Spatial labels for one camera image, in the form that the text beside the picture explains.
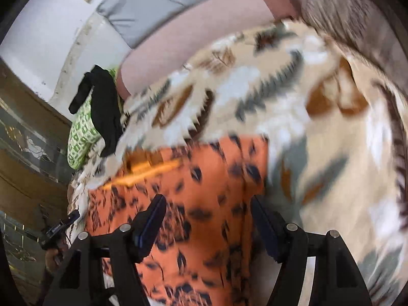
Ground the brown striped fuzzy blanket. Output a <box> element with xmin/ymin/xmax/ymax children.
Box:
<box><xmin>293</xmin><ymin>0</ymin><xmax>407</xmax><ymax>93</ymax></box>

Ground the brown wooden glass-panel wardrobe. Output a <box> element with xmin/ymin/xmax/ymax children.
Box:
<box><xmin>1</xmin><ymin>62</ymin><xmax>72</xmax><ymax>304</ymax></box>

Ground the orange black floral garment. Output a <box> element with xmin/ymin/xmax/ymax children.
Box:
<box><xmin>86</xmin><ymin>135</ymin><xmax>268</xmax><ymax>305</ymax></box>

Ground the beige leaf-patterned fleece blanket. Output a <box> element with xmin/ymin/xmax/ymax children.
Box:
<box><xmin>68</xmin><ymin>21</ymin><xmax>407</xmax><ymax>305</ymax></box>

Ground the green patterned white cloth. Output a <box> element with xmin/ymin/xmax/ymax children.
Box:
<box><xmin>66</xmin><ymin>67</ymin><xmax>124</xmax><ymax>171</ymax></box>

